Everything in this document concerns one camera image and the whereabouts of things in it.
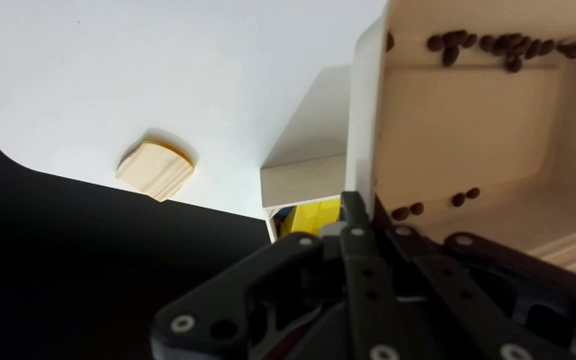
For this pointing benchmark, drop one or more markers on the white cardboard box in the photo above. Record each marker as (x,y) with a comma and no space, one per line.
(301,180)

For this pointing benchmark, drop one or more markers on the dark coffee beans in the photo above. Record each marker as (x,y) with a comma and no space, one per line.
(510,45)

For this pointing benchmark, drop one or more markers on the wooden block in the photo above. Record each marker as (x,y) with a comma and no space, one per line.
(155,167)

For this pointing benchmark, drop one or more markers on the yellow block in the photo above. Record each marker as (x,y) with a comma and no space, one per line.
(314,217)

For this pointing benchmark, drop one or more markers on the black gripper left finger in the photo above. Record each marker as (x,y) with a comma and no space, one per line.
(361,280)

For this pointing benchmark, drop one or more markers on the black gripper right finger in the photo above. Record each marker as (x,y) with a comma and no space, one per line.
(448,292)

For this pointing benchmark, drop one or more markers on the beige clamshell carton box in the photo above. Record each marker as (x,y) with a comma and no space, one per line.
(475,133)

